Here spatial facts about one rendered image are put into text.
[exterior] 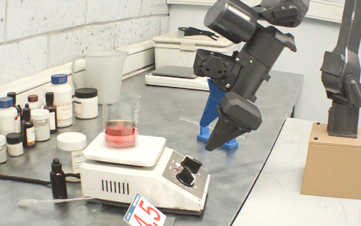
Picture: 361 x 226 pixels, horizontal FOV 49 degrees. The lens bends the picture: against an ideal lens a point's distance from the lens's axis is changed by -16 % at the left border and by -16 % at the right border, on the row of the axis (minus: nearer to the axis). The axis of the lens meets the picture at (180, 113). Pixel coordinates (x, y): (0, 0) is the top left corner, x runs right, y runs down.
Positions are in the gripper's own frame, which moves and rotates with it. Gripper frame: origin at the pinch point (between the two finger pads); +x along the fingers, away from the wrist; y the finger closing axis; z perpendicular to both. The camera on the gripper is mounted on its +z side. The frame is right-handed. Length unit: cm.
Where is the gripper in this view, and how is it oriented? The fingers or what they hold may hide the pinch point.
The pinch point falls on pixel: (216, 120)
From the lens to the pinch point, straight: 74.0
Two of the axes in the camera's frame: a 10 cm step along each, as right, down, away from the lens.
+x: -5.3, 8.0, 2.9
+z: -8.5, -4.7, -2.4
